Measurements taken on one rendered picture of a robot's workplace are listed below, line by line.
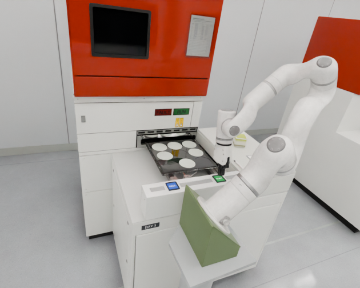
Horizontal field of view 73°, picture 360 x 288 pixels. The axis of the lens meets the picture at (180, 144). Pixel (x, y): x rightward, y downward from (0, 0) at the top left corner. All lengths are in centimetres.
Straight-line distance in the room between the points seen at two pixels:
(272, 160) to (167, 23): 91
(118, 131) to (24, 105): 170
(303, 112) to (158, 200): 72
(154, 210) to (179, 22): 99
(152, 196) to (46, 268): 122
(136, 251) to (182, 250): 32
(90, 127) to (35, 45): 155
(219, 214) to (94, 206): 115
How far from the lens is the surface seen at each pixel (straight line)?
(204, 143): 171
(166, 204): 118
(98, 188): 184
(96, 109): 153
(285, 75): 124
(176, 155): 154
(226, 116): 115
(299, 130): 109
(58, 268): 213
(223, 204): 99
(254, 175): 99
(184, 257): 111
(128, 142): 166
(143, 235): 128
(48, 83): 304
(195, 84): 159
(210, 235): 95
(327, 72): 114
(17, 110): 317
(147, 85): 148
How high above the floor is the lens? 170
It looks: 29 degrees down
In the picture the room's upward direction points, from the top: 8 degrees clockwise
